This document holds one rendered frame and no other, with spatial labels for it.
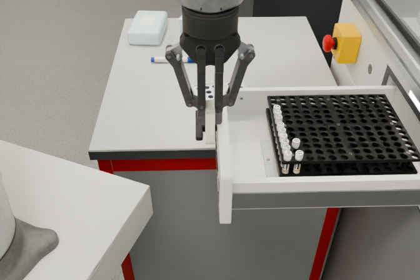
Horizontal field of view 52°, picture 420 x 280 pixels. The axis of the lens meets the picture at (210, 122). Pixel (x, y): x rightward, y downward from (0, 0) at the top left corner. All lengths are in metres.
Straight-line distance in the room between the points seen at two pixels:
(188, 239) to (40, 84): 1.69
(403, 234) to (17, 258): 0.64
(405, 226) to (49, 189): 0.63
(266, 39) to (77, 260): 0.87
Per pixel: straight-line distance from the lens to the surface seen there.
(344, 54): 1.05
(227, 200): 0.65
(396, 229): 0.91
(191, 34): 0.58
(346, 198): 0.71
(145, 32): 1.26
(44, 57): 2.89
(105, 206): 0.72
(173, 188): 1.01
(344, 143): 0.74
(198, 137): 0.71
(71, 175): 0.78
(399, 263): 0.92
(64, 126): 2.27
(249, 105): 0.86
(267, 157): 0.76
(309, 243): 1.22
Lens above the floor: 1.37
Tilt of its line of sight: 39 degrees down
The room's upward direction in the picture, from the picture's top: straight up
